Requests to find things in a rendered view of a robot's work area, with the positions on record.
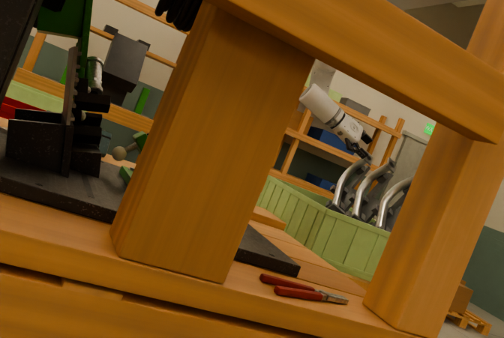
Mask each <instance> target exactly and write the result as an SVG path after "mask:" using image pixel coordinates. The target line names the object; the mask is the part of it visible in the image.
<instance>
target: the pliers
mask: <svg viewBox="0 0 504 338"><path fill-rule="evenodd" d="M259 279H260V280H261V281H262V282H264V283H268V284H272V285H274V286H275V288H274V293H275V294H277V295H283V296H289V297H294V298H304V299H309V300H315V301H331V302H336V303H340V304H348V302H349V300H348V299H347V298H345V297H344V296H342V295H336V294H333V293H330V292H326V291H324V290H322V289H320V290H318V289H314V288H313V287H312V286H306V285H304V284H301V283H296V282H293V281H290V280H285V279H282V278H279V277H274V276H271V275H268V274H260V277H259Z"/></svg>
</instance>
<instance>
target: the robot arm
mask: <svg viewBox="0 0 504 338"><path fill-rule="evenodd" d="M335 72H336V69H334V68H333V67H331V66H329V65H327V64H325V63H323V62H321V61H319V60H317V59H316V61H315V63H314V66H313V70H312V73H311V76H310V84H309V87H307V88H306V89H305V90H304V92H303V93H302V94H301V96H300V98H299V101H300V102H301V103H302V104H303V105H305V106H306V107H307V108H308V109H309V110H310V111H311V112H312V113H313V114H314V115H315V116H316V117H318V119H319V120H321V122H322V123H324V125H325V126H327V127H328V128H331V129H332V130H333V131H334V132H335V134H336V135H337V136H338V137H339V138H340V139H341V140H342V141H343V142H344V143H345V144H346V149H347V150H349V151H351V152H354V153H357V155H358V156H360V158H361V159H364V158H366V157H367V156H368V153H367V152H366V151H365V150H364V149H363V148H360V146H359V144H358V142H359V141H360V139H361V140H362V141H364V142H365V143H366V144H369V143H370V142H372V141H373V139H372V138H371V137H370V136H369V135H367V134H366V131H365V130H363V127H362V126H361V125H360V123H359V122H357V121H356V120H354V119H353V118H352V117H350V116H349V115H348V114H346V113H345V112H344V111H343V110H342V109H341V108H340V107H339V106H338V105H337V104H336V103H335V102H334V101H333V100H332V99H331V98H330V97H329V89H330V86H331V83H332V79H333V76H334V74H335ZM354 145H356V147H354Z"/></svg>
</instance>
